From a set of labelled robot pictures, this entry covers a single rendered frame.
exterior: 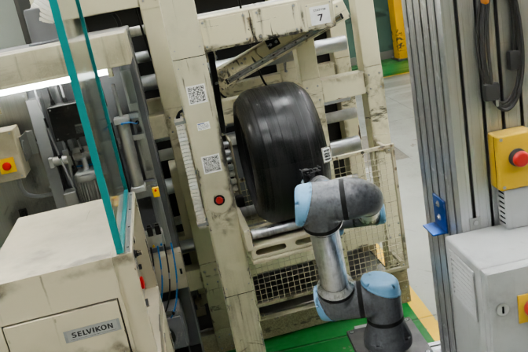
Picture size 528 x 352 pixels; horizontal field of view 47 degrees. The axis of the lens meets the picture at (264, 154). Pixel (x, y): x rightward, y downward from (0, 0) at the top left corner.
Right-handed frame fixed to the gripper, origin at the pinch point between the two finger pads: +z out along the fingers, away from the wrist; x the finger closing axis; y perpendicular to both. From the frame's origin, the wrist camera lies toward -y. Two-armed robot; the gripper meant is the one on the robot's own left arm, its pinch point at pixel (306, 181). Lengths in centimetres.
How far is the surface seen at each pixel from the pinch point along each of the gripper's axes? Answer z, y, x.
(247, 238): 12.3, -19.8, 26.1
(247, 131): 8.1, 22.9, 17.3
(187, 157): 20.5, 16.6, 42.1
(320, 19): 40, 61, -28
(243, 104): 17.0, 32.7, 15.6
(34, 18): 39, 83, 89
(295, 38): 55, 55, -19
